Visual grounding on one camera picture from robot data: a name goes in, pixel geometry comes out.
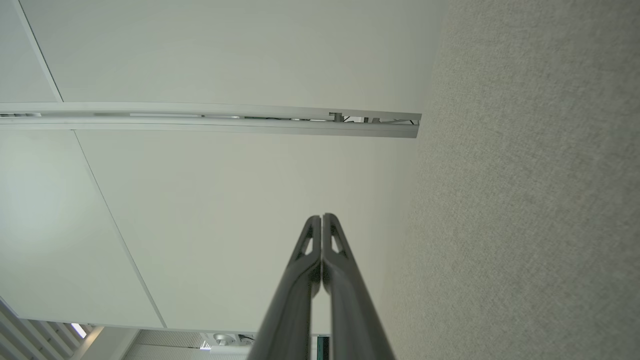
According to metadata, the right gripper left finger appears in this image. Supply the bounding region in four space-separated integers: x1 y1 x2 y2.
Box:
247 215 322 360

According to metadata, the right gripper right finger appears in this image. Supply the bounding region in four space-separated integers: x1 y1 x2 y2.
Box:
322 213 396 360

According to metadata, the grey metal partition post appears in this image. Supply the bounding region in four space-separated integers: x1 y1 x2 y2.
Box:
0 101 422 139

